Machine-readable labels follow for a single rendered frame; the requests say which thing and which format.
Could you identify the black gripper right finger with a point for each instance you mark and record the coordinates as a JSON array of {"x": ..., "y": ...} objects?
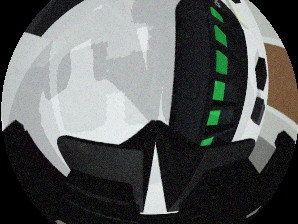
[{"x": 183, "y": 163}]

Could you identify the dark grey switch controller unit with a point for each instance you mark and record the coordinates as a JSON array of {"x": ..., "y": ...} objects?
[{"x": 210, "y": 73}]

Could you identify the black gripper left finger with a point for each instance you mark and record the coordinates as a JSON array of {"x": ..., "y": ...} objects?
[{"x": 129, "y": 162}]

